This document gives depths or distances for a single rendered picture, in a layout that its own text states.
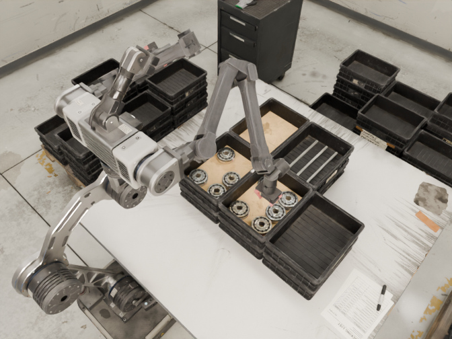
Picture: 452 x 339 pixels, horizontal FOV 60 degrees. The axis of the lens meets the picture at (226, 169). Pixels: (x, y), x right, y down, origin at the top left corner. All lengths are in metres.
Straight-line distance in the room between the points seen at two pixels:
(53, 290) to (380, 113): 2.51
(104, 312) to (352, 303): 1.37
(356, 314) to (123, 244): 1.19
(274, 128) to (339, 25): 2.88
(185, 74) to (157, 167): 2.07
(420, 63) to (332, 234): 3.10
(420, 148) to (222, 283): 1.91
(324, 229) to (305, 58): 2.73
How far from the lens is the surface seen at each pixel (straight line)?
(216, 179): 2.13
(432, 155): 3.24
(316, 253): 1.96
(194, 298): 1.95
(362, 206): 2.33
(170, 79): 3.30
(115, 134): 1.43
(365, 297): 2.07
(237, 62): 1.58
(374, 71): 3.62
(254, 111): 1.59
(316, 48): 4.64
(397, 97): 3.61
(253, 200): 2.06
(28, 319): 2.91
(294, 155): 2.29
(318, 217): 2.06
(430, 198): 2.51
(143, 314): 2.45
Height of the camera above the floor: 2.53
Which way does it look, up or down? 51 degrees down
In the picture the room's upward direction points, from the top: 2 degrees clockwise
